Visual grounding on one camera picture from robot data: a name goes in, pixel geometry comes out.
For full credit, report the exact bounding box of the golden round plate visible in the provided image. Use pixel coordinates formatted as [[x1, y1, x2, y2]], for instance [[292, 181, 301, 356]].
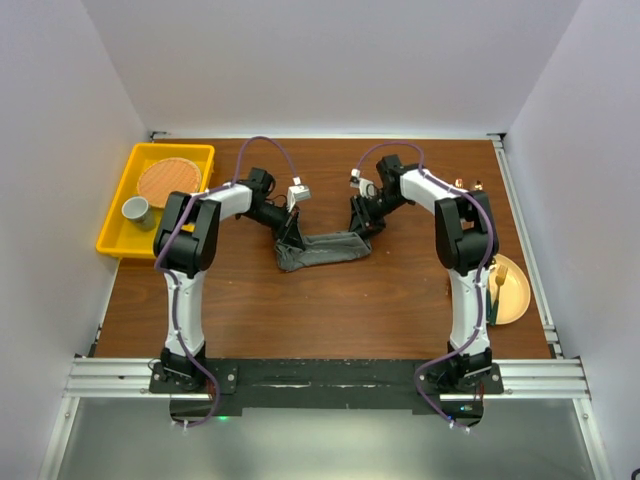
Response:
[[488, 254, 531, 326]]

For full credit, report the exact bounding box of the grey ceramic cup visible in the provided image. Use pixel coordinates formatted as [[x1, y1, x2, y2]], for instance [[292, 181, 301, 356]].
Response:
[[121, 196, 155, 231]]

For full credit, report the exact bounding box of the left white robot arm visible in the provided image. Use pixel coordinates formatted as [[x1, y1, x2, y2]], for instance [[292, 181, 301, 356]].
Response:
[[153, 168, 311, 392]]

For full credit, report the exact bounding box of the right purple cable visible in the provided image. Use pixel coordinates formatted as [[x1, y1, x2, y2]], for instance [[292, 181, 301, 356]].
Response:
[[353, 141, 496, 431]]

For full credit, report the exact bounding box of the aluminium frame rail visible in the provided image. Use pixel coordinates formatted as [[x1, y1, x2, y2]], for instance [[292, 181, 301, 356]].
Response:
[[34, 131, 614, 480]]

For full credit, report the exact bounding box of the grey cloth napkin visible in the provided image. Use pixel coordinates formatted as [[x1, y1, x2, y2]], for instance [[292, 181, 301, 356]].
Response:
[[274, 231, 372, 272]]

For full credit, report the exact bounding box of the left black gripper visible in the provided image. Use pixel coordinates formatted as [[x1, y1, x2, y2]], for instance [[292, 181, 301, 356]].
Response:
[[241, 202, 305, 251]]

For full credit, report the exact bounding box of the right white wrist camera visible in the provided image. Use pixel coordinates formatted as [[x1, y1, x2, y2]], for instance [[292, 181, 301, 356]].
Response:
[[349, 168, 377, 198]]

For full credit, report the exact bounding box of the yellow plastic tray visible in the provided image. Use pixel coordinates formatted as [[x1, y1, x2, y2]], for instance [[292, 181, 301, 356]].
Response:
[[96, 143, 215, 259]]

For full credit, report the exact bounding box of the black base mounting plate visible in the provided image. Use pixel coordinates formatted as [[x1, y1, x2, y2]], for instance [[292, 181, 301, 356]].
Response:
[[149, 359, 505, 426]]

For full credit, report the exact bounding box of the gold fork green handle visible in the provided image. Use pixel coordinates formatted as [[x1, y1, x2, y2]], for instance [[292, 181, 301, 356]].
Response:
[[489, 265, 508, 326]]

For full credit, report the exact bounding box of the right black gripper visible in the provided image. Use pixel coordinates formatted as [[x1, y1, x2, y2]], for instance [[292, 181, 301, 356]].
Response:
[[346, 190, 410, 245]]

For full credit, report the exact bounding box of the orange woven coaster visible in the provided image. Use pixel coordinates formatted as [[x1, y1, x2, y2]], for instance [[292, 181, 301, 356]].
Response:
[[137, 157, 202, 208]]

